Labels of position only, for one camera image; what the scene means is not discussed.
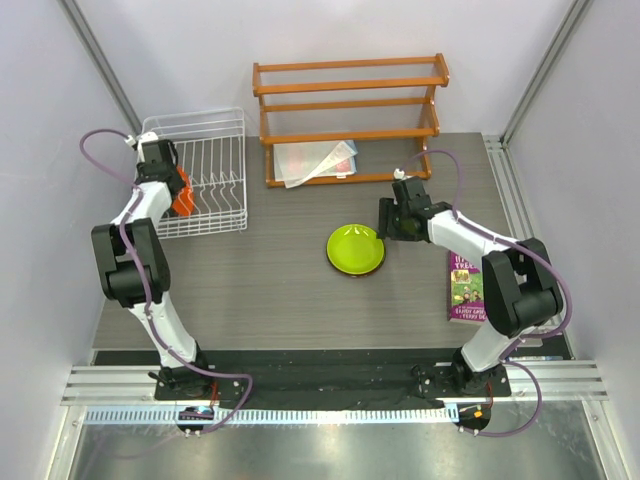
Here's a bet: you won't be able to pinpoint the orange plate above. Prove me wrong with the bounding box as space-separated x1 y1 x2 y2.
171 166 195 217

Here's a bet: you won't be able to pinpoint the green plate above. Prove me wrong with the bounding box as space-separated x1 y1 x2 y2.
326 224 386 256

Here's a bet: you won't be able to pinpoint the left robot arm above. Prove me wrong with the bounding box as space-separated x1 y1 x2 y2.
91 133 213 399

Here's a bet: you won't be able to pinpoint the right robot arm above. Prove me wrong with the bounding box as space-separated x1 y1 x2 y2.
378 170 572 395

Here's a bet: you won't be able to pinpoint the orange wooden shelf rack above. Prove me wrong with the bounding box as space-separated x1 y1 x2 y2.
252 53 450 188

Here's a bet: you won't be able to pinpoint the purple treehouse book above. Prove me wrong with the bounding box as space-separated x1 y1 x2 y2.
448 252 487 326

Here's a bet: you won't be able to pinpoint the clear plastic document sleeve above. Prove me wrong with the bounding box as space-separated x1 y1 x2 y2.
273 140 358 188

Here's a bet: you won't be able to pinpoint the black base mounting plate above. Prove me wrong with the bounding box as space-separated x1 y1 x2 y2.
149 348 511 411

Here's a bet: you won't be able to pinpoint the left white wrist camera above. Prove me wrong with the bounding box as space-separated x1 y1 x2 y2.
124 132 159 150

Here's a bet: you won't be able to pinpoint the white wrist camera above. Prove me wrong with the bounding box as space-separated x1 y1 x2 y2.
393 168 412 181
124 132 159 150

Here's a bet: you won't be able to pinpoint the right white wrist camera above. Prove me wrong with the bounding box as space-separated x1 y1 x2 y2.
393 168 412 181

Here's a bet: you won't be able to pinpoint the white wire dish rack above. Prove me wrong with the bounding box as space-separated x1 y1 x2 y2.
142 107 248 239

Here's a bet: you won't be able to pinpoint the slotted cable duct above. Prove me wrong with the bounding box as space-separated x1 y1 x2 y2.
84 404 459 427

